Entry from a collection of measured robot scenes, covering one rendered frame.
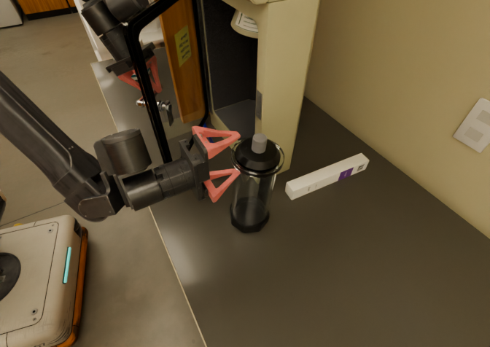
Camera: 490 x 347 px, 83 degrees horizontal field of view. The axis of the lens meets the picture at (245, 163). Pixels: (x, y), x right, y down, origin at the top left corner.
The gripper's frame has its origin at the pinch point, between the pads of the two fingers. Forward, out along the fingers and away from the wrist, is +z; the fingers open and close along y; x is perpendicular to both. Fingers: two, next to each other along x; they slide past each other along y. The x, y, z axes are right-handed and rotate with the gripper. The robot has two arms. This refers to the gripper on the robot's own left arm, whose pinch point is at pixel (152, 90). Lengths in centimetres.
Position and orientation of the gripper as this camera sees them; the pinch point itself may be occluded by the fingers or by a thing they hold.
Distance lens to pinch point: 71.9
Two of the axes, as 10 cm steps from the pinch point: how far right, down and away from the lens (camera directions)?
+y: -8.8, 1.4, 4.6
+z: 4.1, 7.0, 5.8
